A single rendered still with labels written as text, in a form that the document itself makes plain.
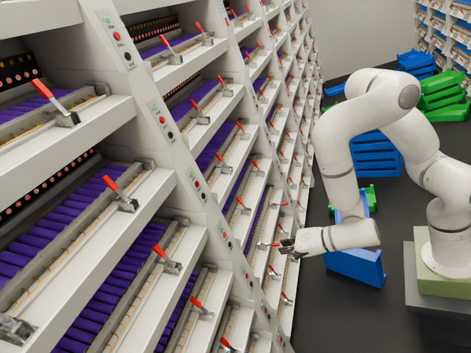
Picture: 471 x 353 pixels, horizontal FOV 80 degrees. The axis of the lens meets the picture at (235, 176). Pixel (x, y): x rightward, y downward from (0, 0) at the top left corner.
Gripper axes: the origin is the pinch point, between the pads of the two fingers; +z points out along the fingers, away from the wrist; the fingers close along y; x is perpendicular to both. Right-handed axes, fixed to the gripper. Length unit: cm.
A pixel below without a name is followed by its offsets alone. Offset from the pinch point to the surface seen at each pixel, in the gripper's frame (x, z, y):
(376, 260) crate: 46, -20, -29
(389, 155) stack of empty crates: 50, -36, -122
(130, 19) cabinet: -92, 17, -23
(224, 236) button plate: -22.4, 7.6, 14.3
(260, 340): 26.6, 20.3, 19.7
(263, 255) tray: 8.0, 15.1, -5.0
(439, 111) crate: 73, -81, -207
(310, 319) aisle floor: 60, 17, -9
